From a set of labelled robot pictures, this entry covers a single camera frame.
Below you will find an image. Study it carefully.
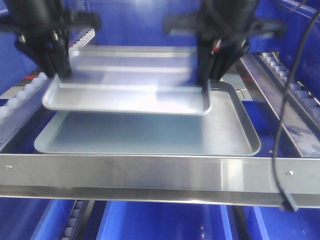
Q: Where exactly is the large grey flat tray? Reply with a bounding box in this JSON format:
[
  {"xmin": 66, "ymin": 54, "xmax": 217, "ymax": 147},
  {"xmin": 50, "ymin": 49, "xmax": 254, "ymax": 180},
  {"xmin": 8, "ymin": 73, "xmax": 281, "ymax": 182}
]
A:
[{"xmin": 34, "ymin": 81, "xmax": 261, "ymax": 156}]

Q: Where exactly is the ribbed silver metal tray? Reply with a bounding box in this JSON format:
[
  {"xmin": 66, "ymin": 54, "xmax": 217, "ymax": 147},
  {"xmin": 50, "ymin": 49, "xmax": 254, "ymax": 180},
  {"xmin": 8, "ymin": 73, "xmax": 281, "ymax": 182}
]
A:
[{"xmin": 42, "ymin": 45, "xmax": 212, "ymax": 116}]

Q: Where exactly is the lower shelf blue bin right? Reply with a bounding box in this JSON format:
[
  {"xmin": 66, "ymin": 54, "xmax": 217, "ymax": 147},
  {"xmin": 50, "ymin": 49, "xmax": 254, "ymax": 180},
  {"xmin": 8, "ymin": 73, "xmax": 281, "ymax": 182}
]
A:
[{"xmin": 244, "ymin": 206, "xmax": 320, "ymax": 240}]

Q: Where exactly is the black hanging cable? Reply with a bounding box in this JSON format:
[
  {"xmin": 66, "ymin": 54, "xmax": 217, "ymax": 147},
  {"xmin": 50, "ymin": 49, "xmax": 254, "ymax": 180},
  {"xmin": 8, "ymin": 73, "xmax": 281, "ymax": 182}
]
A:
[{"xmin": 271, "ymin": 9, "xmax": 320, "ymax": 213}]

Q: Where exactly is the blue bin upper left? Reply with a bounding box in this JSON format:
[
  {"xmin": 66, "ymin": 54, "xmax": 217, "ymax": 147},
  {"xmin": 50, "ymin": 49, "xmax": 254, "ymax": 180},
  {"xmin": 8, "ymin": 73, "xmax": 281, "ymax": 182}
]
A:
[{"xmin": 0, "ymin": 32, "xmax": 38, "ymax": 94}]

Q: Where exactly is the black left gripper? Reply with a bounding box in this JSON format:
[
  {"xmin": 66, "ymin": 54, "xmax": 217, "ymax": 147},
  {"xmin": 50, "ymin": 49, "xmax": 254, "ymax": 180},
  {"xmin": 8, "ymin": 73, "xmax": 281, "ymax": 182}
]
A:
[{"xmin": 0, "ymin": 0, "xmax": 102, "ymax": 50}]

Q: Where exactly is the blue bin upper right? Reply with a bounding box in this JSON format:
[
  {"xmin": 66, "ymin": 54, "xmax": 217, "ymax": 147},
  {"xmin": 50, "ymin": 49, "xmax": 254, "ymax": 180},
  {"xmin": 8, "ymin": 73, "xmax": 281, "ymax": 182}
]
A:
[{"xmin": 250, "ymin": 0, "xmax": 320, "ymax": 100}]

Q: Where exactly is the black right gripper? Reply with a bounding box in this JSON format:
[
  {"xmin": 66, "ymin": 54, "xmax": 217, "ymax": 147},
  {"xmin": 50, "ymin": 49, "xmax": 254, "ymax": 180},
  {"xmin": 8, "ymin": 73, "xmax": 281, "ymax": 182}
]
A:
[{"xmin": 161, "ymin": 0, "xmax": 286, "ymax": 50}]

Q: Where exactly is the shelf roller track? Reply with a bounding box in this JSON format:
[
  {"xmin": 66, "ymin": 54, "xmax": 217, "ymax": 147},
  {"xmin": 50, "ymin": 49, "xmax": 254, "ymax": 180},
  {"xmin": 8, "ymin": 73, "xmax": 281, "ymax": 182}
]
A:
[
  {"xmin": 259, "ymin": 52, "xmax": 320, "ymax": 122},
  {"xmin": 0, "ymin": 29, "xmax": 96, "ymax": 125}
]

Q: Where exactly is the lower shelf blue bin centre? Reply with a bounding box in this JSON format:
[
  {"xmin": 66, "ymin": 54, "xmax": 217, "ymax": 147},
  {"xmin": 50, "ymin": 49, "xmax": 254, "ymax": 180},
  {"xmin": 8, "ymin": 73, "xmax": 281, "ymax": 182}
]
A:
[{"xmin": 96, "ymin": 201, "xmax": 233, "ymax": 240}]

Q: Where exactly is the lower shelf blue bin left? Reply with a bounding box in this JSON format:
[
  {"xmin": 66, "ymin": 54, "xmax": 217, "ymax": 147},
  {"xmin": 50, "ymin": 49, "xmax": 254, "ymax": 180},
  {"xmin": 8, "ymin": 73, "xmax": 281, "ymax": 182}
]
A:
[{"xmin": 0, "ymin": 197, "xmax": 75, "ymax": 240}]

